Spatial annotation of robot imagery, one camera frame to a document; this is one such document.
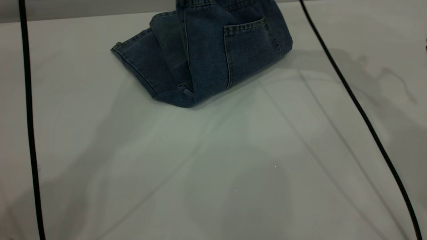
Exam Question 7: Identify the blue denim pants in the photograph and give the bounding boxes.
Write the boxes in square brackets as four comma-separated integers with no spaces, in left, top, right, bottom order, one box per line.
[111,0,293,108]

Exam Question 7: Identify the long black braided cable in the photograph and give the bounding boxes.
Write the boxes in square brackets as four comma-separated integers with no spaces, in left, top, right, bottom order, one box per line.
[18,0,46,240]
[299,0,423,240]

